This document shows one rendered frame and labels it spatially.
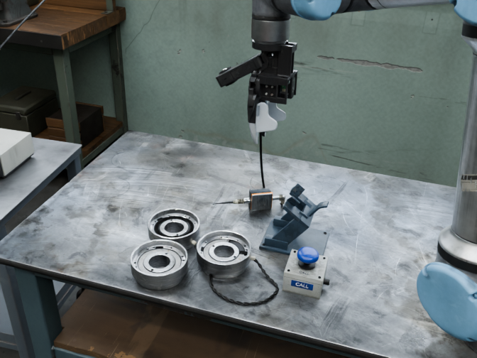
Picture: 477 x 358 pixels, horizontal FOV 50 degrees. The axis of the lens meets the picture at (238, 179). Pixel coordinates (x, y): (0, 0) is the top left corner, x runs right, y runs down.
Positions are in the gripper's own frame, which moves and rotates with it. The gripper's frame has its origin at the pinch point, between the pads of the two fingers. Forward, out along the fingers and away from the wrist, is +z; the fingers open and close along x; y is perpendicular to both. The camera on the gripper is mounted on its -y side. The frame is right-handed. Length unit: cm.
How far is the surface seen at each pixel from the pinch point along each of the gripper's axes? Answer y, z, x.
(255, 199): 1.3, 14.4, -3.0
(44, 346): -36, 44, -35
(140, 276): -8.6, 15.8, -35.4
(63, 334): -34, 43, -31
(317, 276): 20.6, 15.2, -23.7
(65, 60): -116, 14, 79
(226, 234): 0.5, 15.0, -17.7
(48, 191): -143, 86, 83
